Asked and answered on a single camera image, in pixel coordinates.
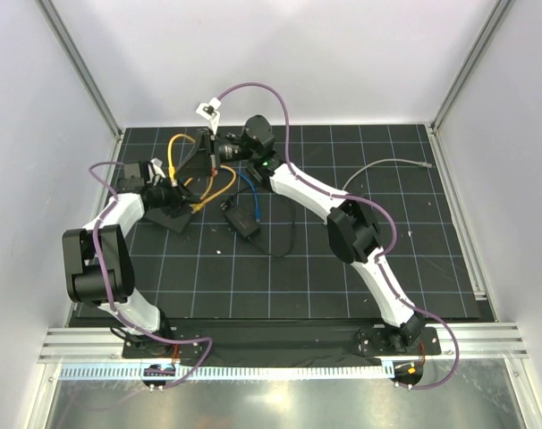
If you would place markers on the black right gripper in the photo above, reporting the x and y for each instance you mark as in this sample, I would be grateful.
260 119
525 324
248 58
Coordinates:
198 164

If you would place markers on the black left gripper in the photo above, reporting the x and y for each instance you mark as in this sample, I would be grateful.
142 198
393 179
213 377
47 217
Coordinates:
179 204

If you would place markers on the black network switch box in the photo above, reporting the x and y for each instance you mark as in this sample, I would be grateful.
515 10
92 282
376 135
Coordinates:
172 221

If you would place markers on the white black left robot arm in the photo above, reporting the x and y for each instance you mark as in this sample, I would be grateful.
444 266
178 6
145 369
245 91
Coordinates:
99 272

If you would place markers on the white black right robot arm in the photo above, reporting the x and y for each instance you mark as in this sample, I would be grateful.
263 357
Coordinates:
352 228

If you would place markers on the black power adapter brick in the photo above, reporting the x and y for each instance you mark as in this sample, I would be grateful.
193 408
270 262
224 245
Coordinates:
240 220

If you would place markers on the black grid cutting mat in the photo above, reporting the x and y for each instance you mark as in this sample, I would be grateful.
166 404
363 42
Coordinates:
288 270

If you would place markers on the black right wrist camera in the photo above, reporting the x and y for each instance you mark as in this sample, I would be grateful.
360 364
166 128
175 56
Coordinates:
210 112

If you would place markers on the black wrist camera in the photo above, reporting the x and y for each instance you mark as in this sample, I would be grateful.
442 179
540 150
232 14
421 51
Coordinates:
210 112
139 175

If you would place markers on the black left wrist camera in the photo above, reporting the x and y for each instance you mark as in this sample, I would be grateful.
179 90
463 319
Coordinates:
139 175

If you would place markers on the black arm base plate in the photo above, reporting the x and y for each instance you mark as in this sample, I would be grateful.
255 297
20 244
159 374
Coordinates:
282 343

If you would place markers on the left aluminium corner post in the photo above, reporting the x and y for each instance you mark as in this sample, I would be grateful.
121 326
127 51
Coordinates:
72 52

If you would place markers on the aluminium corner post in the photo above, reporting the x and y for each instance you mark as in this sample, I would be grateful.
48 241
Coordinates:
494 20
72 52

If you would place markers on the white slotted cable duct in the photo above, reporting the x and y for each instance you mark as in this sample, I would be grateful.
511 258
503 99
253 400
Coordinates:
147 372

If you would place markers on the aluminium front frame rail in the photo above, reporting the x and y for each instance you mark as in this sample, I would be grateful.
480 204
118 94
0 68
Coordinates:
480 340

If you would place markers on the right aluminium corner post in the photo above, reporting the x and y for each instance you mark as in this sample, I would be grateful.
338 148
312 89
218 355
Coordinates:
494 20

